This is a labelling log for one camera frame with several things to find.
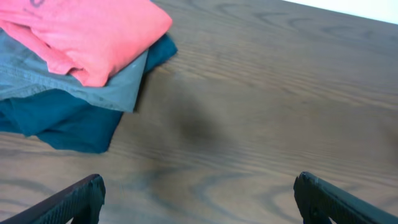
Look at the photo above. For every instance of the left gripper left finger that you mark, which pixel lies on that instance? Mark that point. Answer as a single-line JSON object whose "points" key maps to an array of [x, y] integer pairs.
{"points": [[79, 203]]}

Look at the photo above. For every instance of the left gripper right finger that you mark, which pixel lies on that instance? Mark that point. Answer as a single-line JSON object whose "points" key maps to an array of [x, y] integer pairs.
{"points": [[320, 202]]}

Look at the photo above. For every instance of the red printed t-shirt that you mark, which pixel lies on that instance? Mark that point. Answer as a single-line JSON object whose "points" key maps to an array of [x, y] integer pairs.
{"points": [[90, 39]]}

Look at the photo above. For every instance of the navy folded garment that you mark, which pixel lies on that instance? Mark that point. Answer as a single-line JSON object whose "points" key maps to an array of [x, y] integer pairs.
{"points": [[67, 122]]}

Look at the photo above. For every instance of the grey folded shorts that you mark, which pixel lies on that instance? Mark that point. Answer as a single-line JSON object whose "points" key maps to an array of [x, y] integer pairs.
{"points": [[24, 74]]}

